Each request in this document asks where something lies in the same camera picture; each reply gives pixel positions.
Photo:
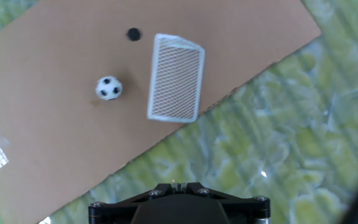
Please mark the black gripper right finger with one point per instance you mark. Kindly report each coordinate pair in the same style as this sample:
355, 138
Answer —
247, 208

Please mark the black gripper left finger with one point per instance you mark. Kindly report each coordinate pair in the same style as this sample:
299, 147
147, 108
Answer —
110, 211

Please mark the black and white soccer ball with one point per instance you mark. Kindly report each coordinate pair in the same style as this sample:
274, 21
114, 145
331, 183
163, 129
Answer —
109, 88

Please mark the white mesh toy goal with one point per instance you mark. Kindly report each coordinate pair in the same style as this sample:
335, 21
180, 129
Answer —
176, 77

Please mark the green marble pattern mat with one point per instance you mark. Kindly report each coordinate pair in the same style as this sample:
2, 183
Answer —
275, 140

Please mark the brown cardboard sheet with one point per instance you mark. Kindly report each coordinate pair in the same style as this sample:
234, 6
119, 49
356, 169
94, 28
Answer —
73, 109

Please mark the black round dot marker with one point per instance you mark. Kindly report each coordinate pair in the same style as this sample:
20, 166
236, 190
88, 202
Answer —
134, 34

